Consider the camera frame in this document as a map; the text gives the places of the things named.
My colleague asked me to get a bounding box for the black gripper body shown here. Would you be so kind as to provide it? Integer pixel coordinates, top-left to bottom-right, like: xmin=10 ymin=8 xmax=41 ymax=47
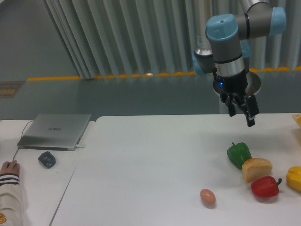
xmin=218 ymin=72 xmax=248 ymax=94

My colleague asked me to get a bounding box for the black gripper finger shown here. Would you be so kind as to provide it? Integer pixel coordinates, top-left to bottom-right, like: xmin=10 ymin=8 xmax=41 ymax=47
xmin=221 ymin=92 xmax=236 ymax=117
xmin=244 ymin=95 xmax=259 ymax=127

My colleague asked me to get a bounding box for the white striped sleeve forearm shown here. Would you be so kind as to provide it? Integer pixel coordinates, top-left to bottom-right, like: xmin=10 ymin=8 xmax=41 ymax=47
xmin=0 ymin=174 xmax=23 ymax=226

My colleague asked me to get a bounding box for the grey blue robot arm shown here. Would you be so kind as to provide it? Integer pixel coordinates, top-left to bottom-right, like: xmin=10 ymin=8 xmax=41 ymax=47
xmin=192 ymin=0 xmax=286 ymax=127

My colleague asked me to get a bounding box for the yellow basket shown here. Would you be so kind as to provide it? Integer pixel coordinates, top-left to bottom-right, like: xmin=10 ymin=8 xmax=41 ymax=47
xmin=292 ymin=113 xmax=301 ymax=127

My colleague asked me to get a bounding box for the person's hand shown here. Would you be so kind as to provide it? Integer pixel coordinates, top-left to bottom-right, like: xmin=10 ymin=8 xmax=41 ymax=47
xmin=0 ymin=160 xmax=20 ymax=176

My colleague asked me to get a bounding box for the green bell pepper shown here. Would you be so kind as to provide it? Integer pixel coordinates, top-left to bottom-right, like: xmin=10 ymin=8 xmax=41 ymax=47
xmin=227 ymin=142 xmax=252 ymax=170

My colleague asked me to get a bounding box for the bread loaf piece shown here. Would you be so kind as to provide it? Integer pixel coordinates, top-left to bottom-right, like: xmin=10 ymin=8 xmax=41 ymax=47
xmin=241 ymin=158 xmax=273 ymax=183

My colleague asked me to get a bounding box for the red bell pepper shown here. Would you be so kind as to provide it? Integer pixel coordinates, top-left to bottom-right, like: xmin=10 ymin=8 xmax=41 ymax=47
xmin=251 ymin=176 xmax=282 ymax=198

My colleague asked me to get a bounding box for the yellow bell pepper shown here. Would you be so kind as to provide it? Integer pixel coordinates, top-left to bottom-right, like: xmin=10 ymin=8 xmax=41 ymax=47
xmin=286 ymin=166 xmax=301 ymax=192

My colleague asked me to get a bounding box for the brown egg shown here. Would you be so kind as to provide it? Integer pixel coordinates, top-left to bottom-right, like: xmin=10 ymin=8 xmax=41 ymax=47
xmin=200 ymin=188 xmax=216 ymax=208

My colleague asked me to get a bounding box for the silver laptop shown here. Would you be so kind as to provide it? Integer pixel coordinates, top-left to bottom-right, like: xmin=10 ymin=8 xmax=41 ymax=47
xmin=17 ymin=114 xmax=91 ymax=151

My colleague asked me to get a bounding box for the black mouse cable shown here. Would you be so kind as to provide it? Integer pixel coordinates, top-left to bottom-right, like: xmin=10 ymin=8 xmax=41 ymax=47
xmin=14 ymin=119 xmax=35 ymax=161

